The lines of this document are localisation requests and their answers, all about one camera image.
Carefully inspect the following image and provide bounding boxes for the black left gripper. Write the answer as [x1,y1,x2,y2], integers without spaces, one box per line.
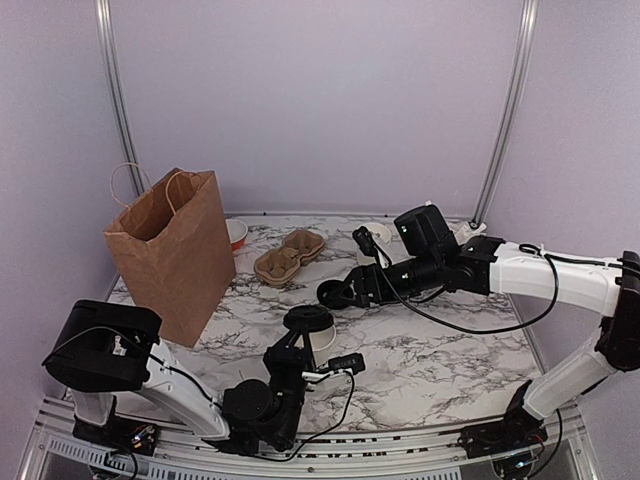
[265,323,319,449]

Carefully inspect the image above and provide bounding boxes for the stacked cardboard cup carriers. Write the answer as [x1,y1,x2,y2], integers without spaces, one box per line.
[254,229,325,288]

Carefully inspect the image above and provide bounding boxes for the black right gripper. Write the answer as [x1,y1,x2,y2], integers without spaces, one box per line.
[332,252,444,309]

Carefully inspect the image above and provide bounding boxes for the aluminium front rail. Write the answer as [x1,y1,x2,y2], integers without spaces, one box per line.
[18,398,603,479]

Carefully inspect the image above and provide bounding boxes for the left aluminium frame post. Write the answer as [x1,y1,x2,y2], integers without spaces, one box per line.
[94,0,145,197]

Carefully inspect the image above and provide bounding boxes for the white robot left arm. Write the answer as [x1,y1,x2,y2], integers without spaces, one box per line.
[42,300,315,456]

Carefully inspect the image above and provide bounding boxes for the white paper coffee cup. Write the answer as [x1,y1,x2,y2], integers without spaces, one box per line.
[309,325,336,367]

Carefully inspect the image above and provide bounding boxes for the aluminium frame post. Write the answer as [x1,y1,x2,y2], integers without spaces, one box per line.
[469,0,540,229]
[94,0,145,197]

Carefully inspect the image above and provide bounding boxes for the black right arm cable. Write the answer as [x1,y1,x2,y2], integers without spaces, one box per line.
[399,243,626,333]

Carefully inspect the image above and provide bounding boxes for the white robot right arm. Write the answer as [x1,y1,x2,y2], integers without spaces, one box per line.
[317,204,639,448]

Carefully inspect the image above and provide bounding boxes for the orange white bowl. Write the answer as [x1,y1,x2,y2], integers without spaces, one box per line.
[226,218,248,251]

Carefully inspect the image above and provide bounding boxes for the right aluminium frame post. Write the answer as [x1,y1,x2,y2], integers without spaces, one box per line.
[469,0,540,229]

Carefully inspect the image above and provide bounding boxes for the stack of white paper cups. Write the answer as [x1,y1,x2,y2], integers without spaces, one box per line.
[356,222,392,267]

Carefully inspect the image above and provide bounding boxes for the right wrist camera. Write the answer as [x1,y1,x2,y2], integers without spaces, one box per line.
[353,226,386,268]

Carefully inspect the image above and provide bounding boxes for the brown paper bag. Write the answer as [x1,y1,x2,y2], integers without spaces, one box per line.
[104,168,236,347]

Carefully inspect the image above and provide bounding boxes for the black cup lid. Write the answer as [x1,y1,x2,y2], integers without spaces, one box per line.
[283,305,334,333]

